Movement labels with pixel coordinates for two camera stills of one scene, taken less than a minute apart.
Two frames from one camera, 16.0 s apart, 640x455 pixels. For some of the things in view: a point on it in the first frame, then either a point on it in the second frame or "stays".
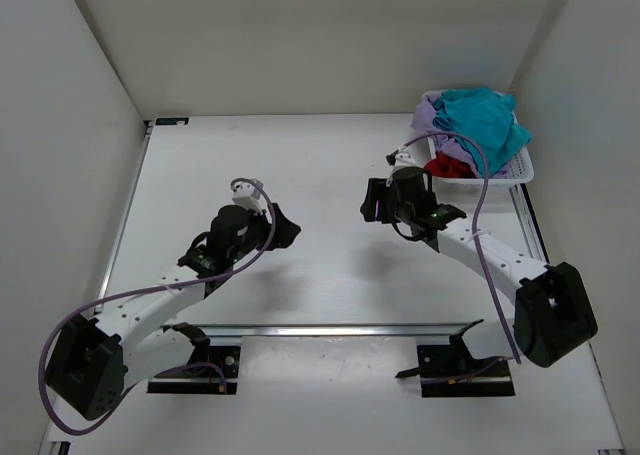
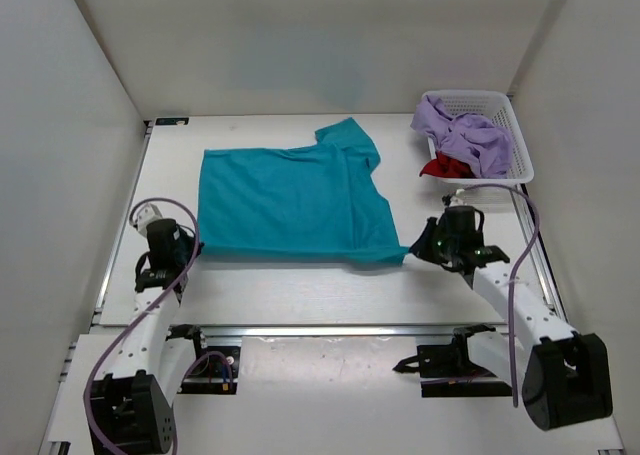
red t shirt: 446,166 stays
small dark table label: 171,120 stays
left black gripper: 285,230 → 189,239
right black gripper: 375,209 → 422,249
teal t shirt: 486,117 → 318,200
